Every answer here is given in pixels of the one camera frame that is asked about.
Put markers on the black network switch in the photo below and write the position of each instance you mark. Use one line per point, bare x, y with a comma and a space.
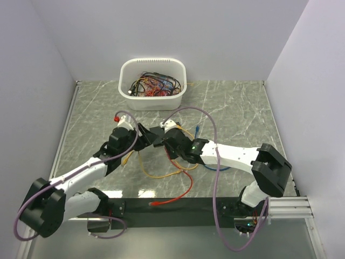
159, 134

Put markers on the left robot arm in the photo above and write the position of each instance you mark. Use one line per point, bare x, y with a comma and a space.
70, 184

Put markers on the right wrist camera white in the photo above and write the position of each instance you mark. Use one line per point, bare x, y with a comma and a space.
168, 125

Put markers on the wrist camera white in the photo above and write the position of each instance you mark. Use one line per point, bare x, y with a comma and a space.
124, 121
168, 125

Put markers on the aluminium rail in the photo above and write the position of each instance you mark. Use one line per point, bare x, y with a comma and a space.
291, 207

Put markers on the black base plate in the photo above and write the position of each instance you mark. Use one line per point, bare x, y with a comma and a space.
172, 213

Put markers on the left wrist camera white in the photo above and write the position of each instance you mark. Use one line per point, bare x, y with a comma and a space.
124, 121

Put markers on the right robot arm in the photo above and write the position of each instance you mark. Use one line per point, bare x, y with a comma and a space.
268, 167

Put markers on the white plastic tub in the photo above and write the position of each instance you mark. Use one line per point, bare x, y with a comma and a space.
153, 84

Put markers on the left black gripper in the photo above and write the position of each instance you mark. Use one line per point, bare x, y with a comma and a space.
146, 138

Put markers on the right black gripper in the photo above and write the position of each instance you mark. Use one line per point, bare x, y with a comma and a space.
167, 146

